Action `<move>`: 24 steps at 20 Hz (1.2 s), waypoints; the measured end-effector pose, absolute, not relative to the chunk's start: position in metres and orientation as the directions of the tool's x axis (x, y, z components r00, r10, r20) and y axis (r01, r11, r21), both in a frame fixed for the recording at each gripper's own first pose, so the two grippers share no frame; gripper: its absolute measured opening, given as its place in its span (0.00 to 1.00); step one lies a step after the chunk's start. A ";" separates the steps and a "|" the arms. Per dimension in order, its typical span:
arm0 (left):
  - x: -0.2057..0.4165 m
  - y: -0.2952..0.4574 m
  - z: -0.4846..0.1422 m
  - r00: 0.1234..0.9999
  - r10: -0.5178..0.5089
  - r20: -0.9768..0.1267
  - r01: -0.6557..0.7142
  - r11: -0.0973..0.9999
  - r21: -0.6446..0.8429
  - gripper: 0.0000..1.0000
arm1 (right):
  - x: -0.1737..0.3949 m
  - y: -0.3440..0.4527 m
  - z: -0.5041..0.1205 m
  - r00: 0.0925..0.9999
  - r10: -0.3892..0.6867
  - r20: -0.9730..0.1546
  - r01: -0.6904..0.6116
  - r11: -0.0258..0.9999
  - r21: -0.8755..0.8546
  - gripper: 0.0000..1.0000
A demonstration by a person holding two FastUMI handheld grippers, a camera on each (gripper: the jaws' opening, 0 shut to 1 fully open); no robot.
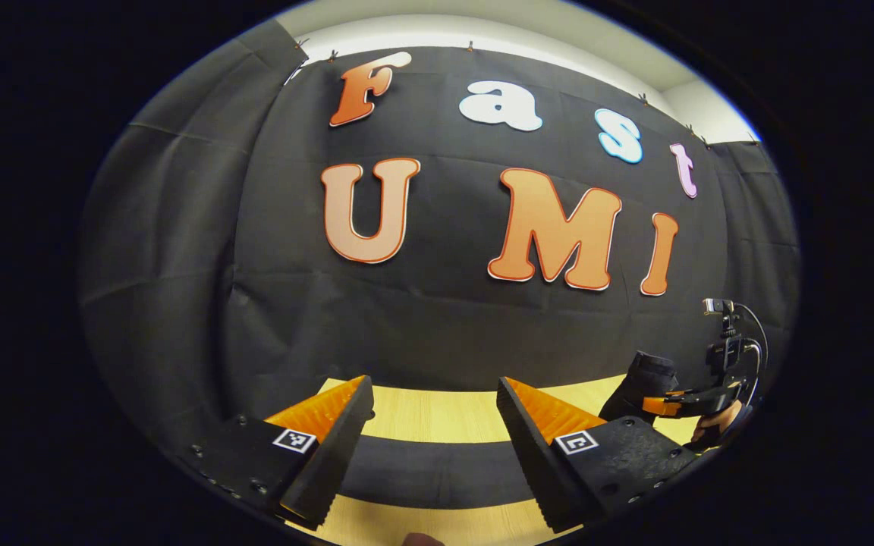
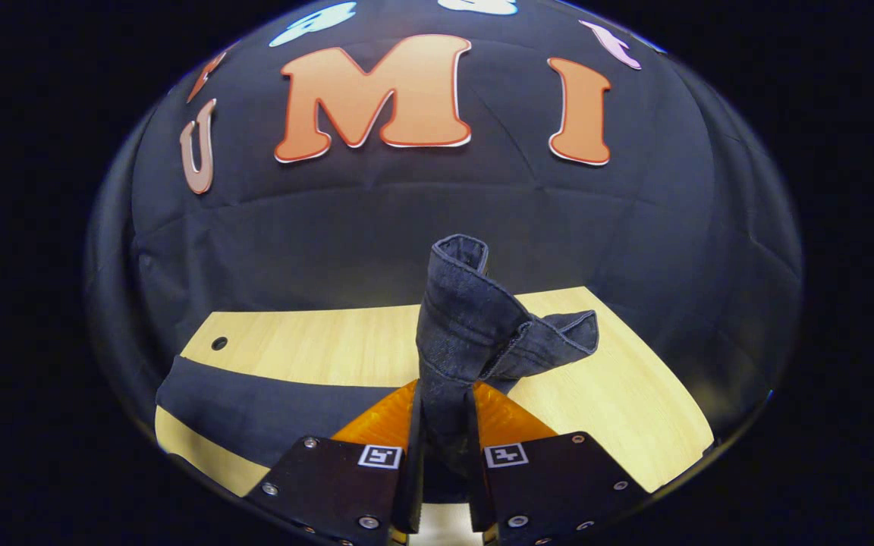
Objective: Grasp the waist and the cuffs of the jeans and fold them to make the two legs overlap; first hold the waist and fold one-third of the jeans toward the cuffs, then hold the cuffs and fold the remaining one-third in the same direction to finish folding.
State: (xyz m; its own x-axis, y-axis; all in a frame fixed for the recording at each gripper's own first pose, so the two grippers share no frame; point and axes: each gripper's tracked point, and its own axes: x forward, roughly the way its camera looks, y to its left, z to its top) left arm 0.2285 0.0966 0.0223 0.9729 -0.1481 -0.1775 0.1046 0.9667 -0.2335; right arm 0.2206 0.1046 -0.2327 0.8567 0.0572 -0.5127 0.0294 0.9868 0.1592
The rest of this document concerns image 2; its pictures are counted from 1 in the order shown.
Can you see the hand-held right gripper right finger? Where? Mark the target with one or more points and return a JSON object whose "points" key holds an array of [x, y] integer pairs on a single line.
{"points": [[551, 485]]}

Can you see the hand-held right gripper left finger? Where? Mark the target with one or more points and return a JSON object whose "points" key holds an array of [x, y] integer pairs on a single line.
{"points": [[331, 485]]}

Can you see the dark denim jeans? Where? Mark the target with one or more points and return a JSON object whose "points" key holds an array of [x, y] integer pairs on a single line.
{"points": [[460, 318]]}

